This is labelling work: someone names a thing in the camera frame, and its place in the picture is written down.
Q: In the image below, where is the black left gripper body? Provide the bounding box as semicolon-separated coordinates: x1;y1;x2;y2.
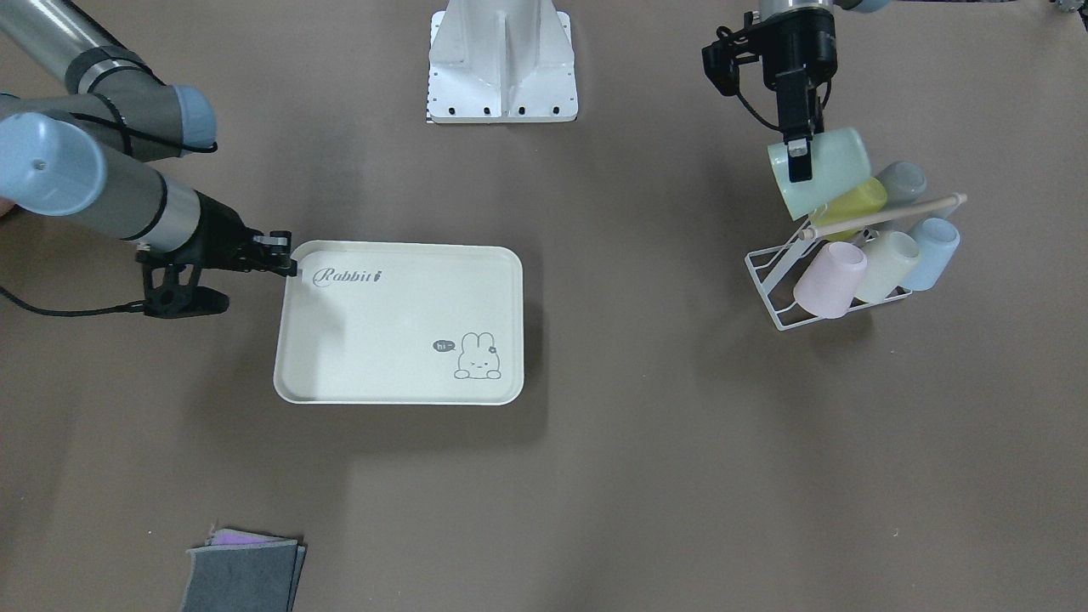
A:
761;12;838;90

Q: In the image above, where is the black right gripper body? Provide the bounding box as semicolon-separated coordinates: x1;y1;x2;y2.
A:
183;191;256;272

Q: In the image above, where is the green cup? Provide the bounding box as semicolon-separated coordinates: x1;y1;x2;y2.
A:
766;127;873;220

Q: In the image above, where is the cream rabbit serving tray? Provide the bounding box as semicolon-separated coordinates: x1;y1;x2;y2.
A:
273;241;526;405

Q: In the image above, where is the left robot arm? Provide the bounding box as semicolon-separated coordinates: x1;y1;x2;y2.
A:
750;1;889;184

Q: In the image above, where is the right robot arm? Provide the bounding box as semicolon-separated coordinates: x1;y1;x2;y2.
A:
1;1;297;276

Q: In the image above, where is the yellow cup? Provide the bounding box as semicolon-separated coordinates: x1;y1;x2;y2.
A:
811;178;887;227

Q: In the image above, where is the grey cup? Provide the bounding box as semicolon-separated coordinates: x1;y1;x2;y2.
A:
875;161;928;208

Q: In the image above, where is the cream cup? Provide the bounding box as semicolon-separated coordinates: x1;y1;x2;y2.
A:
854;231;922;303

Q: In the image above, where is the pink cup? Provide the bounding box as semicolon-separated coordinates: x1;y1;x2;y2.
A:
793;241;868;319

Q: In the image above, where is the blue cup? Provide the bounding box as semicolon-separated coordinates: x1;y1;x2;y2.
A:
900;217;961;292

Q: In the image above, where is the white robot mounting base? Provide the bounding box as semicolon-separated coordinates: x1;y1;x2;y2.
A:
425;1;580;124

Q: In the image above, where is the folded grey cloth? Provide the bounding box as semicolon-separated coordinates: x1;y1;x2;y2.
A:
180;528;308;611

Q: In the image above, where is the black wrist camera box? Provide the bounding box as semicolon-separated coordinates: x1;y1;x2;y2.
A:
702;32;761;97

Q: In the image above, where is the white wire cup rack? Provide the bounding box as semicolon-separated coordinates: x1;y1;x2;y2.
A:
745;191;969;331

